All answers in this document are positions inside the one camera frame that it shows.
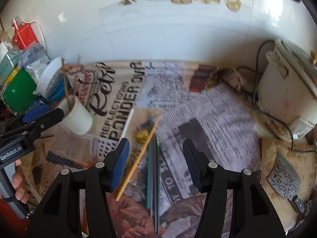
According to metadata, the yellow wooden chopstick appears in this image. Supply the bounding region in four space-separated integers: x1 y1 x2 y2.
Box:
116 115 162 202

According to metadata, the white chopstick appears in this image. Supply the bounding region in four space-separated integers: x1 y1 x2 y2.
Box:
121 108 134 138

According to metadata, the dark green chopstick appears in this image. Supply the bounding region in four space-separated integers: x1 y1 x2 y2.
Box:
154 135 159 235

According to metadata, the pink chopstick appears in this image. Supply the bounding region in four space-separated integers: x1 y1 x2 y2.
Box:
61 58 72 111

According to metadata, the grey chopstick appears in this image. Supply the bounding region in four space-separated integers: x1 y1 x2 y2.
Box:
149 134 155 218

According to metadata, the orange sleeve forearm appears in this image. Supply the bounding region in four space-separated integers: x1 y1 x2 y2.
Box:
0 199 29 238

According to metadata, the person's left hand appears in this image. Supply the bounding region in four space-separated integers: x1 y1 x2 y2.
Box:
12 160 28 204

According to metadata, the green plastic container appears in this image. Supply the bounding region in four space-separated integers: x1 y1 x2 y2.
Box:
2 69 37 114

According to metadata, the blue bowl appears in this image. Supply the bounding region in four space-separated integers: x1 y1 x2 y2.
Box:
45 81 65 102

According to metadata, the white ceramic cup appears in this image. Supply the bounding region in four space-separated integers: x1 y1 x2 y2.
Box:
58 95 93 136

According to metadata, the steel cleaver knife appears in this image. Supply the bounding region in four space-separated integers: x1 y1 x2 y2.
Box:
267 153 308 215

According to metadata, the white perforated strainer bowl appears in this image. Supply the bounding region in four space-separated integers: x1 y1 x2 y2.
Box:
33 57 63 99

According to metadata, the plastic bag packet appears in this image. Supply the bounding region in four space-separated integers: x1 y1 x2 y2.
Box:
20 41 50 84

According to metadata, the tissue box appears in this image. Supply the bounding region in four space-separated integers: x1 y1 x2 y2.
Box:
0 46 22 86

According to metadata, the wooden cutting board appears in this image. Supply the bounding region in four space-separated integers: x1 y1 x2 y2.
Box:
260 138 316 233

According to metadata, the red box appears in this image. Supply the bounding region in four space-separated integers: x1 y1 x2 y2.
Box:
11 21 38 50

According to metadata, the teal chopstick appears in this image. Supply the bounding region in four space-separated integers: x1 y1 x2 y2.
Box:
146 142 152 209

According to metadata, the white rice cooker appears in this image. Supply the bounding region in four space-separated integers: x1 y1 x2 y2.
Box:
257 39 316 141

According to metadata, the newspaper print tablecloth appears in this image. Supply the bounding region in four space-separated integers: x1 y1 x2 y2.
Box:
29 61 262 237

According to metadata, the black power cable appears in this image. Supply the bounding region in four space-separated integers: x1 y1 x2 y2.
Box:
236 40 317 153

